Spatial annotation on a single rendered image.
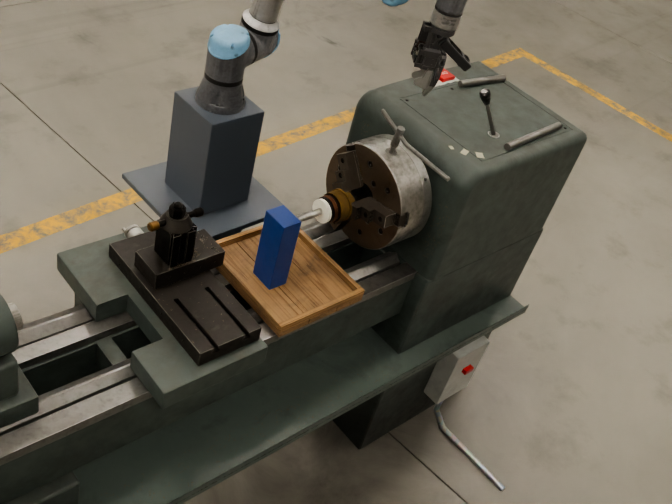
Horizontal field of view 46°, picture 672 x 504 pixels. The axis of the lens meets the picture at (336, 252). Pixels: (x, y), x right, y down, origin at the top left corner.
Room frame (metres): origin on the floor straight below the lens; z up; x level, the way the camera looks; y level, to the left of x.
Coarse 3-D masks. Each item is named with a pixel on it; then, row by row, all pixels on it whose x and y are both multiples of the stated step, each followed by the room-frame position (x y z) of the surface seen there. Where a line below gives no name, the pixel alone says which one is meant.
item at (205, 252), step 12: (204, 240) 1.57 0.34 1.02; (144, 252) 1.46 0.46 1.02; (204, 252) 1.53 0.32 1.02; (216, 252) 1.54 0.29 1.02; (144, 264) 1.43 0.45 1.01; (156, 264) 1.43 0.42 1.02; (180, 264) 1.46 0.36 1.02; (192, 264) 1.48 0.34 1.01; (204, 264) 1.51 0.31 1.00; (216, 264) 1.54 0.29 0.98; (144, 276) 1.43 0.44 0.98; (156, 276) 1.40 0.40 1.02; (168, 276) 1.43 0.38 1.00; (180, 276) 1.45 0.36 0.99; (156, 288) 1.40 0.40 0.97
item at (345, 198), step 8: (336, 192) 1.81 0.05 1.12; (344, 192) 1.81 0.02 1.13; (328, 200) 1.77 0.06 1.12; (336, 200) 1.78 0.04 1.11; (344, 200) 1.79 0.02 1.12; (352, 200) 1.82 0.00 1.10; (336, 208) 1.76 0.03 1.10; (344, 208) 1.78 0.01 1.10; (336, 216) 1.75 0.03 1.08; (344, 216) 1.77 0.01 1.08
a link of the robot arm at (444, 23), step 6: (438, 12) 2.03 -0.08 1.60; (432, 18) 2.04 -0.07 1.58; (438, 18) 2.03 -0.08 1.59; (444, 18) 2.02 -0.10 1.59; (450, 18) 2.02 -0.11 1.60; (456, 18) 2.03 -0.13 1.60; (432, 24) 2.05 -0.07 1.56; (438, 24) 2.03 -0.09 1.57; (444, 24) 2.02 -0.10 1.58; (450, 24) 2.03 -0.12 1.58; (456, 24) 2.04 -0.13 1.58; (444, 30) 2.03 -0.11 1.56; (450, 30) 2.03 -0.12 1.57
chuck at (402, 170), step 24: (360, 144) 1.92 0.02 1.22; (384, 144) 1.93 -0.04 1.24; (336, 168) 1.96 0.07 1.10; (360, 168) 1.90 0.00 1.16; (384, 168) 1.85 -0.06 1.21; (408, 168) 1.88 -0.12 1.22; (360, 192) 1.93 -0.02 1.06; (384, 192) 1.84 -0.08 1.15; (408, 192) 1.83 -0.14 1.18; (408, 216) 1.81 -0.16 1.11; (360, 240) 1.85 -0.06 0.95; (384, 240) 1.80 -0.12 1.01
